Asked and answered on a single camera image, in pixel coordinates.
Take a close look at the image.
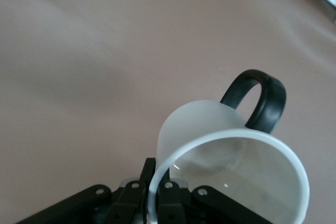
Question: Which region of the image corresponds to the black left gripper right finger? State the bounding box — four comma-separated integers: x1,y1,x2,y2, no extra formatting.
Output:
156,179,266,224

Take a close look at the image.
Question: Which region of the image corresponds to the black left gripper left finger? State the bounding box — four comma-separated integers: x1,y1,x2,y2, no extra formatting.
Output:
23,157,156,224

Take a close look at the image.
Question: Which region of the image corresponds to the white cup black handle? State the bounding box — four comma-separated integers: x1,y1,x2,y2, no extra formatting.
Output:
148,69,310,224

